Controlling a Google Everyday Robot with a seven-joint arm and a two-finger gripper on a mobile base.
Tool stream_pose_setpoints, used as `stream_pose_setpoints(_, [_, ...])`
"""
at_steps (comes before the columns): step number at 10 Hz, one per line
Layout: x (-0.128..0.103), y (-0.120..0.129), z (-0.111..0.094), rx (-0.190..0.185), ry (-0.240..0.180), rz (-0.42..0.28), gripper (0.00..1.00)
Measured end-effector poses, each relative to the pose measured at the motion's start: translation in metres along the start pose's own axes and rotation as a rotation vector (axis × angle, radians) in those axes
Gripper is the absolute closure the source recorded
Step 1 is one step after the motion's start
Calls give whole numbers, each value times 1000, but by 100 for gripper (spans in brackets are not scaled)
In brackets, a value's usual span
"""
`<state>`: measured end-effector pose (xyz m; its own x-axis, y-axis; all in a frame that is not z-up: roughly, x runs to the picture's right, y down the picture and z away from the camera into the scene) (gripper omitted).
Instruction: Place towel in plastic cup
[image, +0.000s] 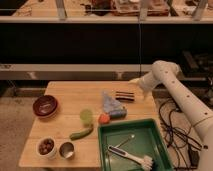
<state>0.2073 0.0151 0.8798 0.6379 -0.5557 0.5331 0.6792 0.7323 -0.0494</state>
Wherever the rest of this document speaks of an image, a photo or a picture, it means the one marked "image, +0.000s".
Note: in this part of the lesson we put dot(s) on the small metal cup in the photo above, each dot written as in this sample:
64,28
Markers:
66,150

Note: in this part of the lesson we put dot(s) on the dark striped block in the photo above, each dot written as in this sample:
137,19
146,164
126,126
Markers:
124,96

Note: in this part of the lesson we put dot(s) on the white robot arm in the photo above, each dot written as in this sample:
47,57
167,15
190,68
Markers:
199,115

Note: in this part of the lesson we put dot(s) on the white dish brush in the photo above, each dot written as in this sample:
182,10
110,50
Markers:
146,162

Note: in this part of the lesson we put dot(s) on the dark red bowl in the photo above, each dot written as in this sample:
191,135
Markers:
45,106

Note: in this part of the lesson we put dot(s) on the wooden table board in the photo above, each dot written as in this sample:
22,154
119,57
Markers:
74,96

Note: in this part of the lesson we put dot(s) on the green plastic tray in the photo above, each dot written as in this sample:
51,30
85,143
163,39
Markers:
146,140

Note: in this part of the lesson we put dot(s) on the green cucumber toy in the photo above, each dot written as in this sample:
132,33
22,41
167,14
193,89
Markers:
82,134

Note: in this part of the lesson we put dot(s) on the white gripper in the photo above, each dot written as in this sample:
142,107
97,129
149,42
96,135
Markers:
138,82

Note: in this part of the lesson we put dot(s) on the blue grey towel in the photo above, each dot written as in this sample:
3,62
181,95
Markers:
110,104

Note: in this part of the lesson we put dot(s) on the metal spoon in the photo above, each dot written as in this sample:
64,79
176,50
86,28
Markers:
126,140

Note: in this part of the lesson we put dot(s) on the white cup with nuts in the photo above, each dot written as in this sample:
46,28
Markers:
46,148

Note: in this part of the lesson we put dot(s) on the orange carrot toy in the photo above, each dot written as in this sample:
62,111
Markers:
104,118

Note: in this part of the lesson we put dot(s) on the green plastic cup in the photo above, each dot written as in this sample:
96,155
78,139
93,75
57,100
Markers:
86,117

